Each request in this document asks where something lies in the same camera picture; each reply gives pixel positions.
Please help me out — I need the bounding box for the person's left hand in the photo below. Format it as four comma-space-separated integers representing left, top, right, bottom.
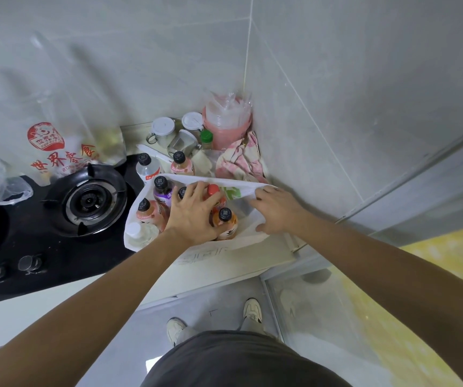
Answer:
165, 181, 226, 248

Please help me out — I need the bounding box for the person's right hand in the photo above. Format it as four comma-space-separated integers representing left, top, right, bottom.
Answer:
248, 185, 304, 236

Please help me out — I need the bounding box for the red cap drink bottle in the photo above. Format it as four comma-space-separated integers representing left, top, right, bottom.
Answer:
206, 184, 227, 211

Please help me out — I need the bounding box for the white plastic shopping bag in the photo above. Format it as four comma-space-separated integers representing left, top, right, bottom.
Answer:
123, 173, 277, 253

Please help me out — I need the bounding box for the person's right forearm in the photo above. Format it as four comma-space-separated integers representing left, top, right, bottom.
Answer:
287, 205, 463, 383

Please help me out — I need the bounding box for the person's left forearm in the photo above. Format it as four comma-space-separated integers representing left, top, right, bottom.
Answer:
0, 229, 200, 387

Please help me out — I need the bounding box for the orange drink bottle black cap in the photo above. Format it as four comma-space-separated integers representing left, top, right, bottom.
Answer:
213, 207, 239, 241

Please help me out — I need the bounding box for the purple drink bottle black cap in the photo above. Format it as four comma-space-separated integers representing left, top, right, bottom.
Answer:
153, 175, 174, 207

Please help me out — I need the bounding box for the peach drink bottle black cap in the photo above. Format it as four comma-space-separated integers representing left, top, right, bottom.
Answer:
170, 151, 195, 176
136, 198, 169, 232

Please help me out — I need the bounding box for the clear bottle black cap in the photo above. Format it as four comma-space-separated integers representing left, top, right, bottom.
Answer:
136, 152, 162, 182

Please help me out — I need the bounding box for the clear bottle white cap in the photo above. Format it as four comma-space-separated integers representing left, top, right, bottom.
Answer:
126, 222, 160, 250

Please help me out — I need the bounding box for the glass jar with open lid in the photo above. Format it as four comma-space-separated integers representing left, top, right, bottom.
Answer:
166, 130, 200, 158

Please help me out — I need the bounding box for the pink floral cloth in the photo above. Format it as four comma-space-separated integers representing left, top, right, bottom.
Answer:
215, 130, 271, 184

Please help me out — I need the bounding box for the white lidded jar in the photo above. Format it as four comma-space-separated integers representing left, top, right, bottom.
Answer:
181, 111, 204, 132
146, 117, 176, 148

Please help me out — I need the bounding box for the pink tub of plastic cups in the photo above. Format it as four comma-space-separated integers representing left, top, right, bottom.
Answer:
202, 92, 253, 152

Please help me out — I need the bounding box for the person's right white shoe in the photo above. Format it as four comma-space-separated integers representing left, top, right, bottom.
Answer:
242, 298, 264, 325

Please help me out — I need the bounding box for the person's white shoe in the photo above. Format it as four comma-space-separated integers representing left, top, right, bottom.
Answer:
166, 317, 187, 348
242, 298, 264, 325

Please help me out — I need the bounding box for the black stove burner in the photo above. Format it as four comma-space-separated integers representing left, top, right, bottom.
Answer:
43, 163, 129, 238

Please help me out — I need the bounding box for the person's left white shoe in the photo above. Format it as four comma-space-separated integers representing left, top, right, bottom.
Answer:
166, 317, 187, 348

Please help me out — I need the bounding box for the person's dark grey shirt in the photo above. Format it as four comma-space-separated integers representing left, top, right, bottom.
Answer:
140, 330, 354, 387

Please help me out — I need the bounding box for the clear bag with red print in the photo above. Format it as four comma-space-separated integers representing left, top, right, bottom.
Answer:
0, 31, 127, 187

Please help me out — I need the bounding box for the black gas stove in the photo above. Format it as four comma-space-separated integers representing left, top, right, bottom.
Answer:
0, 154, 146, 309

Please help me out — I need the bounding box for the grey metal door frame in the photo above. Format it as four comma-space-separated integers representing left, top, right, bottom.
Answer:
334, 119, 463, 248

